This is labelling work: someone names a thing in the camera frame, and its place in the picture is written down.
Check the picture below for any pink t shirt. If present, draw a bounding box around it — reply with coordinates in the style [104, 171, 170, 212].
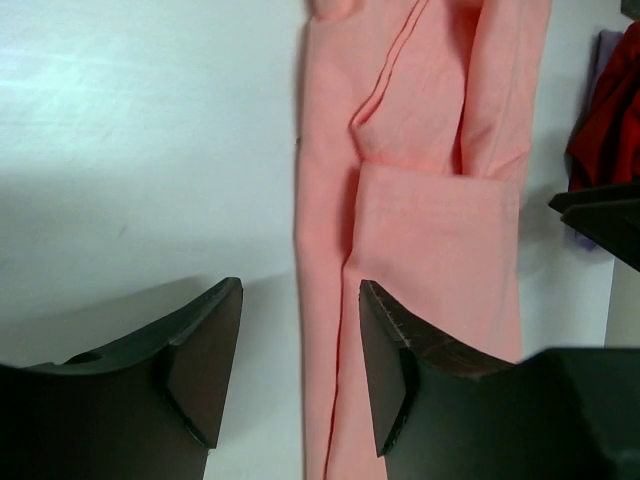
[295, 1, 551, 479]

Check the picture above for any red folded t shirt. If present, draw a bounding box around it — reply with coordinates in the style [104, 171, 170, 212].
[565, 29, 640, 192]

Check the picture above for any lavender folded t shirt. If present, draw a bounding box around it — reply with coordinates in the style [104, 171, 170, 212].
[569, 28, 625, 254]

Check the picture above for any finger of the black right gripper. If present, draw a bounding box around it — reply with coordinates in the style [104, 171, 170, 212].
[549, 182, 639, 271]

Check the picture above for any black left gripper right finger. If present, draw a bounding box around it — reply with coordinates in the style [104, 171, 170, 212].
[359, 281, 639, 479]

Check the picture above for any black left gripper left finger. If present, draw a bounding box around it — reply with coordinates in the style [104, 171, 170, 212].
[1, 277, 243, 480]

